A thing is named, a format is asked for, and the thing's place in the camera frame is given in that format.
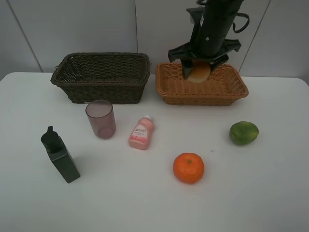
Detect translucent mauve plastic cup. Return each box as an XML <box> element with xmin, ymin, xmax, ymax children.
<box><xmin>85</xmin><ymin>100</ymin><xmax>116</xmax><ymax>139</ymax></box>

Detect dark brown wicker basket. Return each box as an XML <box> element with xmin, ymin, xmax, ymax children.
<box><xmin>51</xmin><ymin>52</ymin><xmax>150</xmax><ymax>104</ymax></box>

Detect orange tangerine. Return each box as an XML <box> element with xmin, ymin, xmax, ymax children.
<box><xmin>173</xmin><ymin>153</ymin><xmax>205</xmax><ymax>184</ymax></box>

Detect tan wicker basket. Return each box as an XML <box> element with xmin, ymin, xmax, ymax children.
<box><xmin>155</xmin><ymin>62</ymin><xmax>249</xmax><ymax>106</ymax></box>

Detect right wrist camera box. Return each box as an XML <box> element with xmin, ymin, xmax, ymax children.
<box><xmin>186</xmin><ymin>7</ymin><xmax>205</xmax><ymax>24</ymax></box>

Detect round bread bun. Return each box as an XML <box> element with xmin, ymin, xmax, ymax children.
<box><xmin>187</xmin><ymin>61</ymin><xmax>211</xmax><ymax>84</ymax></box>

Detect pink lotion bottle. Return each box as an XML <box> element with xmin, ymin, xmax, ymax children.
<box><xmin>128</xmin><ymin>115</ymin><xmax>155</xmax><ymax>150</ymax></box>

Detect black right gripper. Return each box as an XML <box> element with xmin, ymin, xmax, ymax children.
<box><xmin>168</xmin><ymin>39</ymin><xmax>241</xmax><ymax>79</ymax></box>

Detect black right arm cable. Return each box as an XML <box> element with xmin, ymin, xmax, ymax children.
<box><xmin>232</xmin><ymin>13</ymin><xmax>249</xmax><ymax>33</ymax></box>

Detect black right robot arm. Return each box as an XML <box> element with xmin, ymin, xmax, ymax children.
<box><xmin>168</xmin><ymin>0</ymin><xmax>250</xmax><ymax>80</ymax></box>

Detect dark green pump bottle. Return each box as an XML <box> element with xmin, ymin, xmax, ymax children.
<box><xmin>41</xmin><ymin>126</ymin><xmax>80</xmax><ymax>183</ymax></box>

